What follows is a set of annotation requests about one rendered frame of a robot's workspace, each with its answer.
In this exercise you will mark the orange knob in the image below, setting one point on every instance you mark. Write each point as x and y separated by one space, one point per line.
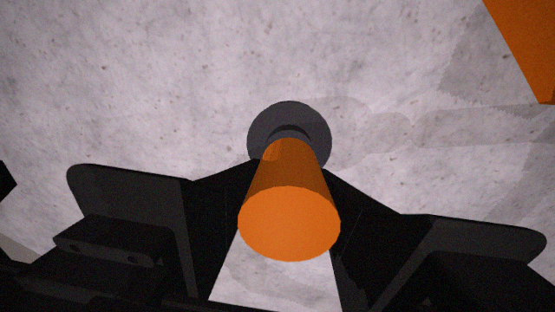
288 214

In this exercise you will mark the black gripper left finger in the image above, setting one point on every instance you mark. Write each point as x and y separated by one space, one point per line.
203 214

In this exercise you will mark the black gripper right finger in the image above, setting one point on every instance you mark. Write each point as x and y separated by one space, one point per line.
378 249

